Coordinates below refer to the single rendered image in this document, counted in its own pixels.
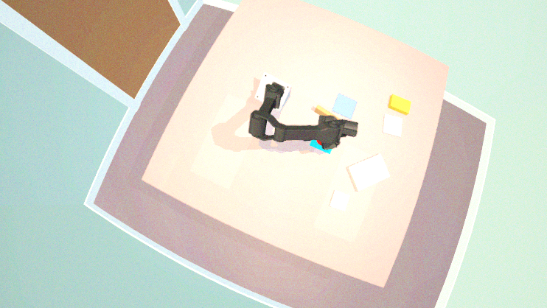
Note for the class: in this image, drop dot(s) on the long wooden plank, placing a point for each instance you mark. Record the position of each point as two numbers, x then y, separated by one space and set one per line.
321 111

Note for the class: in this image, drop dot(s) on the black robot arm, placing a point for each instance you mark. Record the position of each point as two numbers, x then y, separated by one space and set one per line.
328 130

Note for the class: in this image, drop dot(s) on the yellow rectangular block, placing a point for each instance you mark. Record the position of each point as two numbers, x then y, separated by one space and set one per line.
399 104

